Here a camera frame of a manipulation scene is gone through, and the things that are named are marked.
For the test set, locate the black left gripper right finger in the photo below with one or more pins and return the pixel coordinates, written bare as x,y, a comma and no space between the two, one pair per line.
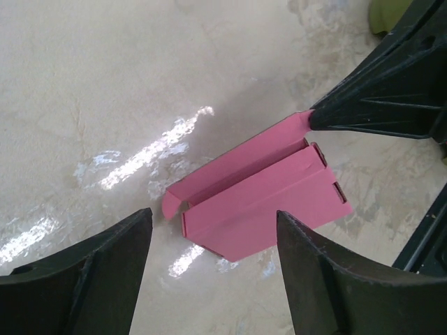
332,290

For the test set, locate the pink paper box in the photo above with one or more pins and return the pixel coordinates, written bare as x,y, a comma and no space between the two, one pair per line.
229,206

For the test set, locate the green plastic bin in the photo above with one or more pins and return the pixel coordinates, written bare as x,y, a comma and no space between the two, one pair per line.
383,15

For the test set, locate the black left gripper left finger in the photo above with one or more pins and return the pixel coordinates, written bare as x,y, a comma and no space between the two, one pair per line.
90,287

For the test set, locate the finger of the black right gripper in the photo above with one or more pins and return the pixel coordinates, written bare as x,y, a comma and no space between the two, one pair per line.
400,88

